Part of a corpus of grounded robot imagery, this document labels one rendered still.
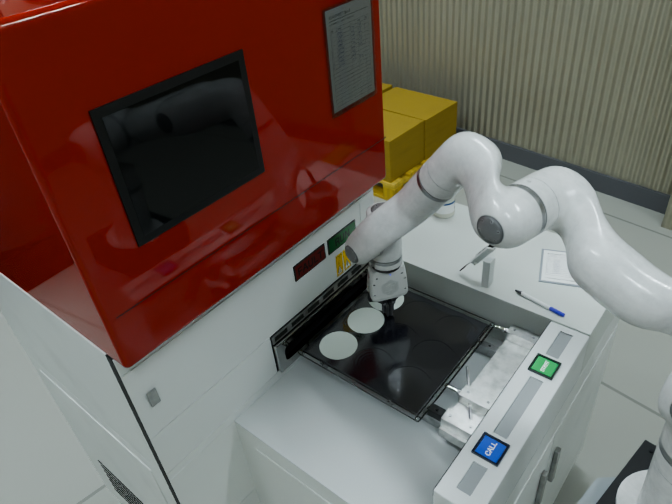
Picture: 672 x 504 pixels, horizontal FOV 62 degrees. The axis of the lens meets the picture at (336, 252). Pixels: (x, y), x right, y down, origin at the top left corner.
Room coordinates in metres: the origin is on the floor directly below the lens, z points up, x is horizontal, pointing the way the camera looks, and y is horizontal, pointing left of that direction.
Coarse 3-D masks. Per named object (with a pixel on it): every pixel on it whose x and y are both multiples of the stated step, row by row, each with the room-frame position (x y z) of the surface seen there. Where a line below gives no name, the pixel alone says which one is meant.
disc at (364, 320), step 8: (352, 312) 1.15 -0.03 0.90; (360, 312) 1.14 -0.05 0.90; (368, 312) 1.14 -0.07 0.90; (376, 312) 1.14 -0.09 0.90; (352, 320) 1.12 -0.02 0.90; (360, 320) 1.11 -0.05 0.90; (368, 320) 1.11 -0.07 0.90; (376, 320) 1.11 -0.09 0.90; (352, 328) 1.09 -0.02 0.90; (360, 328) 1.08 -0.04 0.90; (368, 328) 1.08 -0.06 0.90; (376, 328) 1.08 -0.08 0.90
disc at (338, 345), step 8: (328, 336) 1.07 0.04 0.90; (336, 336) 1.06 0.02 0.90; (344, 336) 1.06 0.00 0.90; (352, 336) 1.06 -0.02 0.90; (320, 344) 1.04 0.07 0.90; (328, 344) 1.04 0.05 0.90; (336, 344) 1.03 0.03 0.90; (344, 344) 1.03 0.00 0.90; (352, 344) 1.03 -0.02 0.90; (328, 352) 1.01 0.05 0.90; (336, 352) 1.01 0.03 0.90; (344, 352) 1.00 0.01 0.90; (352, 352) 1.00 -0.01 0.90
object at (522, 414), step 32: (544, 352) 0.88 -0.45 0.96; (576, 352) 0.87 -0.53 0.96; (512, 384) 0.80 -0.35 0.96; (544, 384) 0.79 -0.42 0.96; (512, 416) 0.72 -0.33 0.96; (544, 416) 0.73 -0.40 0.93; (512, 448) 0.64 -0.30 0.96; (448, 480) 0.59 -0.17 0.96; (480, 480) 0.58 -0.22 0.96; (512, 480) 0.62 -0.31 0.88
